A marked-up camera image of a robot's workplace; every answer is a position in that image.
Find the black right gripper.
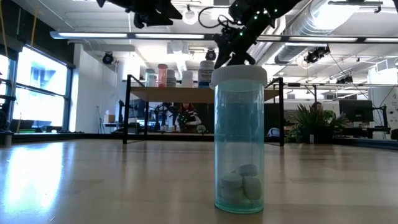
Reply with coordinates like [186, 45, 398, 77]
[214, 13, 272, 70]

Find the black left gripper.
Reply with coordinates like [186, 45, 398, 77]
[107, 0, 183, 30]

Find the small pink-capped vial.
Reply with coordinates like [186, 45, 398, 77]
[156, 63, 169, 88]

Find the teal pill vial white cap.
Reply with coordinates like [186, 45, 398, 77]
[210, 64, 268, 215]
[144, 68, 156, 88]

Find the overhead beam with strip lights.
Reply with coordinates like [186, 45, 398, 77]
[49, 30, 398, 44]

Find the green potted plant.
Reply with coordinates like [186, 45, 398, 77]
[284, 103, 351, 145]

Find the white round tablet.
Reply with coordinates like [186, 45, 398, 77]
[220, 187, 245, 205]
[220, 173, 243, 189]
[243, 176, 262, 200]

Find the black computer monitor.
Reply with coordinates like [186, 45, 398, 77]
[338, 99, 374, 123]

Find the large window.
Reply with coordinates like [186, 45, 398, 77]
[0, 45, 74, 131]

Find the white hanging ring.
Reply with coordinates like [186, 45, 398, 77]
[182, 7, 200, 26]

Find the wooden shelf black metal frame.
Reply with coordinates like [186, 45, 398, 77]
[123, 73, 285, 147]

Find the silver ventilation duct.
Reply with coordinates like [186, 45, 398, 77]
[273, 0, 363, 65]

